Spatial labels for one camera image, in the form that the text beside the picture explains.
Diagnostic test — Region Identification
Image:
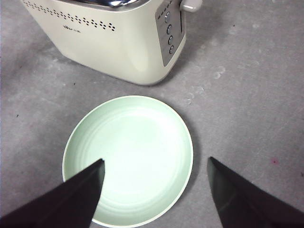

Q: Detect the cream toaster with chrome top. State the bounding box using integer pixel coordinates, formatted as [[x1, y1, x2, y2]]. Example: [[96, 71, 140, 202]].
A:
[[20, 0, 203, 86]]

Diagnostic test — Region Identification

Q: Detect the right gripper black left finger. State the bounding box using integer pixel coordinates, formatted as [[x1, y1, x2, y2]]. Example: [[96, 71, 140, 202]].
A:
[[0, 158, 105, 228]]

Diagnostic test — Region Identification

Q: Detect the pale green round plate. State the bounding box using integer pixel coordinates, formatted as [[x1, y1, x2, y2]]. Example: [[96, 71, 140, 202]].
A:
[[62, 95, 194, 226]]

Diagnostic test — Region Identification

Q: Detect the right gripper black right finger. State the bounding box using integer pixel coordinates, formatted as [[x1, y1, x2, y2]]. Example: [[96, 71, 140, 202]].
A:
[[206, 156, 304, 228]]

